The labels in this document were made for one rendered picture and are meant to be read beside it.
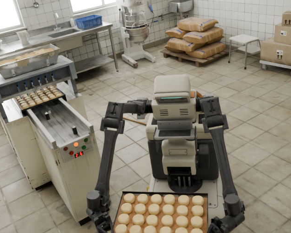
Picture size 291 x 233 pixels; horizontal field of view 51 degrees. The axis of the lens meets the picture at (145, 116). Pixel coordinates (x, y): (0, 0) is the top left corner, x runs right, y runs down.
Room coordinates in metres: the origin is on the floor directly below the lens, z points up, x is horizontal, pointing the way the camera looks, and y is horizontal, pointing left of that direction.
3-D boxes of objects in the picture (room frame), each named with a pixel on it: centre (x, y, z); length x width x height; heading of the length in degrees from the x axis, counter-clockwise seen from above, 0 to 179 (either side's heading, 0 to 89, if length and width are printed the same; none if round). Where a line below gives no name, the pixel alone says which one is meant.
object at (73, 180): (2.25, 0.72, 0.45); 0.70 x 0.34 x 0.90; 29
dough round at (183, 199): (1.01, -0.11, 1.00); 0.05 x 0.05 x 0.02
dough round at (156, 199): (1.04, 0.01, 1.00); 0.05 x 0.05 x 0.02
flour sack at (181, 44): (5.66, -0.96, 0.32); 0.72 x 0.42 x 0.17; 34
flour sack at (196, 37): (5.52, -1.27, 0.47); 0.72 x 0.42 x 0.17; 125
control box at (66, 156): (1.93, 0.54, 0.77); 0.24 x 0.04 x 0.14; 119
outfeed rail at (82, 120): (2.86, 0.89, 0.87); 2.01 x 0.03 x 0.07; 29
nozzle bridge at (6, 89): (2.69, 0.96, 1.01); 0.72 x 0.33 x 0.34; 119
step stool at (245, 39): (5.03, -1.88, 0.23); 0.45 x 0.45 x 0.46; 22
